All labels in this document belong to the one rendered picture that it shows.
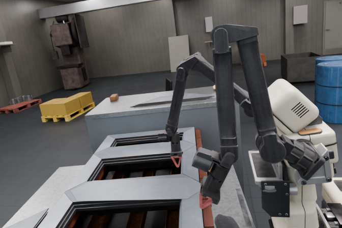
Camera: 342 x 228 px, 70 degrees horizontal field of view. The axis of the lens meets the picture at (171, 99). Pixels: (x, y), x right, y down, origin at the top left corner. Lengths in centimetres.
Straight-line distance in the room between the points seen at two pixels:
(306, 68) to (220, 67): 613
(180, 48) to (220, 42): 1066
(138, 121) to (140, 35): 1026
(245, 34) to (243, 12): 1096
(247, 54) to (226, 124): 23
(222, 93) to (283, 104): 26
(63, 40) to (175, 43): 471
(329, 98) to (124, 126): 323
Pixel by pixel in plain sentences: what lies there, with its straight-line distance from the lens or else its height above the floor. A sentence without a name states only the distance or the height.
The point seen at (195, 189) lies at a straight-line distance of 130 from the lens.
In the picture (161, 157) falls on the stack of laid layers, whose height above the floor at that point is 84.
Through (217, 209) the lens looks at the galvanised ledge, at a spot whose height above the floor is 68.
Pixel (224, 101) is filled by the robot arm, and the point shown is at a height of 140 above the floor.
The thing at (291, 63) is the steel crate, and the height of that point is 59.
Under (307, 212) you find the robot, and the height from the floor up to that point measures 89.
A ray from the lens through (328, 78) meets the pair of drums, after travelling 434.
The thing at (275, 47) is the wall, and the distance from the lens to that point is 1191.
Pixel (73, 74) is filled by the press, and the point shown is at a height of 61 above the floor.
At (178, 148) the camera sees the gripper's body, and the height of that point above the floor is 98.
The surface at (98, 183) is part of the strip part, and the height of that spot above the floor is 86.
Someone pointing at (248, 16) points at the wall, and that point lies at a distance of 1170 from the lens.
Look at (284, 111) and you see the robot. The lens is 95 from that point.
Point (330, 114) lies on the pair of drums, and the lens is 448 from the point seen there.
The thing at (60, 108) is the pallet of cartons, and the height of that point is 31.
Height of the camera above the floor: 161
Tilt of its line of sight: 15 degrees down
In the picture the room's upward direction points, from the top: 7 degrees counter-clockwise
